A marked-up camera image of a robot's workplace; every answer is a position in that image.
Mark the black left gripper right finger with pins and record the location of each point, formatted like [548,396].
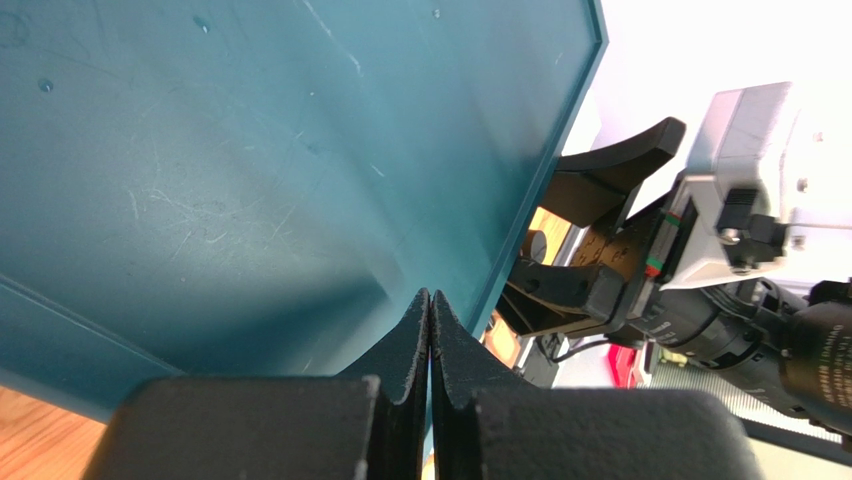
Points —
[491,424]

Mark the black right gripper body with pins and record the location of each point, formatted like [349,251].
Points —
[644,249]

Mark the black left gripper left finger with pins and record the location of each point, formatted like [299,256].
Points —
[367,422]

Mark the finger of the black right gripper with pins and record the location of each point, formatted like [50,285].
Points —
[586,186]
[540,299]

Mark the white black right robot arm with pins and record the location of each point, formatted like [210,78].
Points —
[789,353]

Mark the teal drawer organizer box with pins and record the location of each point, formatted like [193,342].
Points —
[259,188]

